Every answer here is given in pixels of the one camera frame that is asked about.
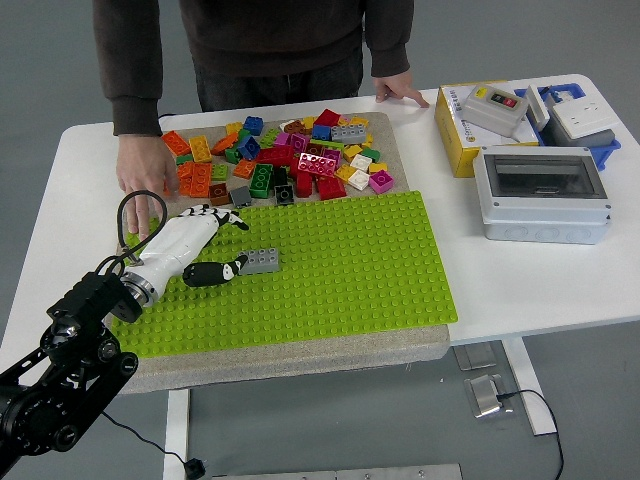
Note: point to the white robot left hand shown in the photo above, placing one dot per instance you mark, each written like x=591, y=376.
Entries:
x=175, y=240

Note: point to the person's right hand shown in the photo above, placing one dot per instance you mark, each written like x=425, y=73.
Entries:
x=145, y=170

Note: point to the person's left hand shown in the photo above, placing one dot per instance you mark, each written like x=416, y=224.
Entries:
x=400, y=85

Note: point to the green studded baseplate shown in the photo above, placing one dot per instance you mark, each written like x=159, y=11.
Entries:
x=350, y=270

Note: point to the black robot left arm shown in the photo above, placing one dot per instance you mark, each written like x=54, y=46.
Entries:
x=75, y=360

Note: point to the person's left forearm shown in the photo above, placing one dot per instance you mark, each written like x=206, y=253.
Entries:
x=392, y=45

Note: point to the person's right forearm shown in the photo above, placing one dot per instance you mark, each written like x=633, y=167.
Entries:
x=132, y=75

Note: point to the orange toy brick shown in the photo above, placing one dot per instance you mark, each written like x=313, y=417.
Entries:
x=245, y=168
x=201, y=180
x=224, y=143
x=186, y=189
x=176, y=143
x=186, y=171

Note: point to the yellow toy brick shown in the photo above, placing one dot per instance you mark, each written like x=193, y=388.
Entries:
x=233, y=128
x=309, y=122
x=368, y=140
x=352, y=151
x=201, y=148
x=345, y=172
x=359, y=121
x=378, y=167

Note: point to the brown toy brick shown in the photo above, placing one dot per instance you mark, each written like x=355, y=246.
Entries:
x=219, y=194
x=314, y=150
x=295, y=126

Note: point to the lime green toy brick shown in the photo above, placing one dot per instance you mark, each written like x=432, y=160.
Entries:
x=270, y=136
x=327, y=144
x=219, y=171

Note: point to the dark grey toy brick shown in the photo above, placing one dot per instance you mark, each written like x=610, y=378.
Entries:
x=241, y=196

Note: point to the red toy brick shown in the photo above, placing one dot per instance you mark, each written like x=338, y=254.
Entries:
x=331, y=187
x=303, y=184
x=327, y=118
x=274, y=155

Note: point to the white toy brick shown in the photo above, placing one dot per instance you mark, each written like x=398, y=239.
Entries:
x=358, y=179
x=361, y=162

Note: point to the blue toy brick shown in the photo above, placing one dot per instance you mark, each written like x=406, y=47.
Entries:
x=248, y=146
x=253, y=124
x=321, y=132

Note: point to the magenta toy brick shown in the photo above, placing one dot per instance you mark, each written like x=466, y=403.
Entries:
x=300, y=142
x=332, y=156
x=381, y=182

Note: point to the pink brick with white studs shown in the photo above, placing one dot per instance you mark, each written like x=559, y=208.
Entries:
x=318, y=165

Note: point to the black toy brick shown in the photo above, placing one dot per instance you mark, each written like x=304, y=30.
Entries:
x=280, y=175
x=285, y=194

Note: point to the pink toy brick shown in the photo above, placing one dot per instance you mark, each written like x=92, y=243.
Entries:
x=283, y=139

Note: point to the yellow cardboard box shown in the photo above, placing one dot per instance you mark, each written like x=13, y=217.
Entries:
x=450, y=135

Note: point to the person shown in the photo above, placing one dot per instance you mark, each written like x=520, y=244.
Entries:
x=280, y=40

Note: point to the small white plastic part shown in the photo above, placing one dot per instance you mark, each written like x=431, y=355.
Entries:
x=565, y=95

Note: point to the grey-brown mat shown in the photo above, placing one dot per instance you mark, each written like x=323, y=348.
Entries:
x=300, y=362

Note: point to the white table leg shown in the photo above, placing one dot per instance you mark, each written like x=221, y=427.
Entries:
x=520, y=365
x=177, y=435

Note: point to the blue plastic bin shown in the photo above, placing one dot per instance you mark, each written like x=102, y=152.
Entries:
x=607, y=152

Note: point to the black plug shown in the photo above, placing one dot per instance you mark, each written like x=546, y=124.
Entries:
x=194, y=468

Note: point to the flat metal floor plate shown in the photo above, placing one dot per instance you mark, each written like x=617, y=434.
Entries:
x=475, y=357

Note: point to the long metal floor plate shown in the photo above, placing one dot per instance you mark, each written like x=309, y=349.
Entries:
x=340, y=472

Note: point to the metal floor socket cover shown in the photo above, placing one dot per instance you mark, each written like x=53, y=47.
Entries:
x=487, y=397

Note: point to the grey push-button switch box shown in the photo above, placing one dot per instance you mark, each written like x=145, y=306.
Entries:
x=487, y=112

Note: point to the white switch plate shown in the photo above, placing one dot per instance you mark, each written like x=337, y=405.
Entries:
x=537, y=107

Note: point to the white wall socket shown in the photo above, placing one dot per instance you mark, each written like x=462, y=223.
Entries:
x=582, y=119

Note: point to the grey electrical enclosure box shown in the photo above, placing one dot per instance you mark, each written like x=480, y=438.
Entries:
x=540, y=220

